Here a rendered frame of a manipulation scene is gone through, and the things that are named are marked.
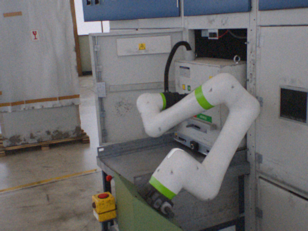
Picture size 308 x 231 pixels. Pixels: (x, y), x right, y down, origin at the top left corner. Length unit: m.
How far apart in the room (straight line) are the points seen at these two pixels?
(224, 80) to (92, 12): 2.14
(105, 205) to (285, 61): 1.03
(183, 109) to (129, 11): 1.24
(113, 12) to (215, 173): 1.66
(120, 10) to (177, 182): 1.66
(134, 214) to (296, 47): 1.00
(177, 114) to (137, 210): 0.55
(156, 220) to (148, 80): 1.32
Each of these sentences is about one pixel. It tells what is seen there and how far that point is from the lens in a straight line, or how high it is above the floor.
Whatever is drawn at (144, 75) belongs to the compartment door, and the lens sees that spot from 2.67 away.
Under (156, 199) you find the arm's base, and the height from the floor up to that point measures 0.97.
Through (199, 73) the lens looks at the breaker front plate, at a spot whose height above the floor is 1.33.
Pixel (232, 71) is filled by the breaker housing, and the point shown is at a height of 1.35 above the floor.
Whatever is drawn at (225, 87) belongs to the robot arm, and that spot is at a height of 1.34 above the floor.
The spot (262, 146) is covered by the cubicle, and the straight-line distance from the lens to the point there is 2.14.
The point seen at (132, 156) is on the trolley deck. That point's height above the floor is 0.85.
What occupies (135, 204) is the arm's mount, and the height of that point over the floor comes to 0.99.
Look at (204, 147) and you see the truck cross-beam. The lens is 2.34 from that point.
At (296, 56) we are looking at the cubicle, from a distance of 1.89.
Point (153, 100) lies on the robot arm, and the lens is 2.01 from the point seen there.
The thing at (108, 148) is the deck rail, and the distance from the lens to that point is 2.47.
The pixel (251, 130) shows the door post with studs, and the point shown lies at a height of 1.04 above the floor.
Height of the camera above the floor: 1.64
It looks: 14 degrees down
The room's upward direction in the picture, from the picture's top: 3 degrees counter-clockwise
